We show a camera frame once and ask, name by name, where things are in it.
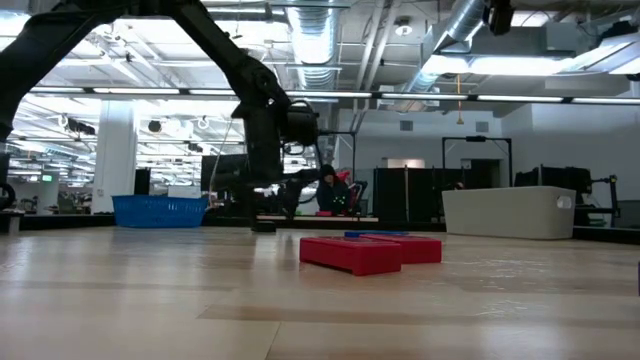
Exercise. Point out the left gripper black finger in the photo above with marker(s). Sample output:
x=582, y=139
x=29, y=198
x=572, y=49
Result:
x=250, y=202
x=290, y=197

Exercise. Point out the dark cabinet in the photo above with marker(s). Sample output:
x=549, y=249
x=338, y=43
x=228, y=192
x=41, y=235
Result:
x=555, y=177

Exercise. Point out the blue plastic basket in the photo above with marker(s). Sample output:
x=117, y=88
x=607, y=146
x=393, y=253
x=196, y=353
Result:
x=160, y=212

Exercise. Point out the silver ventilation duct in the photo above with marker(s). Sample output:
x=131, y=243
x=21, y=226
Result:
x=465, y=20
x=312, y=40

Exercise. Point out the white pillar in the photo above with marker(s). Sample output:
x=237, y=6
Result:
x=115, y=160

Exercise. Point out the red rectangular block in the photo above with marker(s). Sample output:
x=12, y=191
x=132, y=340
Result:
x=350, y=256
x=420, y=250

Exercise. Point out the person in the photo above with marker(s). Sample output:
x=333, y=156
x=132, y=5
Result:
x=332, y=195

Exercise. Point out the green exit sign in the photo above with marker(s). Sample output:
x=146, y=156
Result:
x=47, y=177

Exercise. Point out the blue rectangular block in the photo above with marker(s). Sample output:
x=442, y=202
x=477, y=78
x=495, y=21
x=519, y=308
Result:
x=375, y=233

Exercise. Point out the wooden desk top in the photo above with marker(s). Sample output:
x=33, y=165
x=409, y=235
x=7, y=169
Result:
x=320, y=218

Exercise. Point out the white box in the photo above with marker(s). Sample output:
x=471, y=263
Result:
x=184, y=191

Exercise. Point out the black metal stand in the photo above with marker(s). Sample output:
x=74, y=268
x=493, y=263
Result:
x=612, y=200

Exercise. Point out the white plastic bin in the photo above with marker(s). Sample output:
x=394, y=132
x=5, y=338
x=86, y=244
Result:
x=510, y=212

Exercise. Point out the black partition cabinet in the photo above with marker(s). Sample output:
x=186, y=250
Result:
x=400, y=195

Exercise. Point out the black ceiling light track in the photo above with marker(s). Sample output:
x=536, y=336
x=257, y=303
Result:
x=425, y=97

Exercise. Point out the red black chair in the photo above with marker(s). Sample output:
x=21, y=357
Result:
x=356, y=192

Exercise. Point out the black metal table frame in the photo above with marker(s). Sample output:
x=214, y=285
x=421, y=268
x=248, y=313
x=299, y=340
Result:
x=65, y=221

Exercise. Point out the black gantry frame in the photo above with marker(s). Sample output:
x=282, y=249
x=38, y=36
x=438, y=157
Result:
x=345, y=133
x=475, y=138

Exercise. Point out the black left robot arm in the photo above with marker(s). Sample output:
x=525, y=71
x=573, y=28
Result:
x=250, y=80

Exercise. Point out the black monitor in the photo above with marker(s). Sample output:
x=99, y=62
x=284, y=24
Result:
x=220, y=164

